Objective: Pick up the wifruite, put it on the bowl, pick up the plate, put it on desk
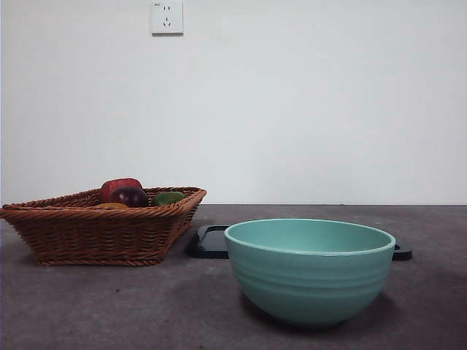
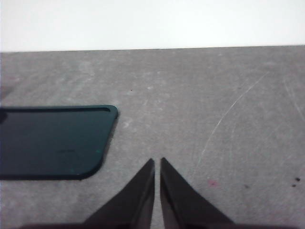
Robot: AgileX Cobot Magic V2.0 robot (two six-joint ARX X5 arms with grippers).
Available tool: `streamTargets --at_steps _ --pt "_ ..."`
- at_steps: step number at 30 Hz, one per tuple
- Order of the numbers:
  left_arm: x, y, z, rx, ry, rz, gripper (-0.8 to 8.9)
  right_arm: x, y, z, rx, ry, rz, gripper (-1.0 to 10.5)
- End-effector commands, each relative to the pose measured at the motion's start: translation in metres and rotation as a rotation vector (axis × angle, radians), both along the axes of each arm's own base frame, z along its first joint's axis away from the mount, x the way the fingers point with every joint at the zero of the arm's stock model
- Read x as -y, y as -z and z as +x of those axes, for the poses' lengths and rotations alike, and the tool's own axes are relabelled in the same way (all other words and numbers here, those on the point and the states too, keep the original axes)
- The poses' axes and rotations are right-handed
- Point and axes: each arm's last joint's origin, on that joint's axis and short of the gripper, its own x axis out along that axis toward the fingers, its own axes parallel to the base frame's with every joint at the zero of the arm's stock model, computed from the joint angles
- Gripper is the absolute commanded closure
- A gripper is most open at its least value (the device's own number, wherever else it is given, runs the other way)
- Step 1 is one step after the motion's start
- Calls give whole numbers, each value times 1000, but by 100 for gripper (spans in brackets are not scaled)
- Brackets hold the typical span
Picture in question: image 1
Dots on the yellow-brown kiwi fruit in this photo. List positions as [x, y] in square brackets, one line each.
[111, 205]

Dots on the teal ribbed bowl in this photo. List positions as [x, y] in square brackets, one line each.
[310, 284]

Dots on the green mango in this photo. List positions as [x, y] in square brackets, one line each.
[168, 197]

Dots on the dark rectangular tray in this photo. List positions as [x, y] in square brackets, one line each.
[208, 244]

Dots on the dark purple plum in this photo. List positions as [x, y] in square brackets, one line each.
[129, 197]

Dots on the red apple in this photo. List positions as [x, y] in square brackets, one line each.
[116, 184]

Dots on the brown wicker basket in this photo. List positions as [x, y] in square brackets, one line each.
[95, 237]

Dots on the white wall socket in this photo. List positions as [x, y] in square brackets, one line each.
[167, 18]

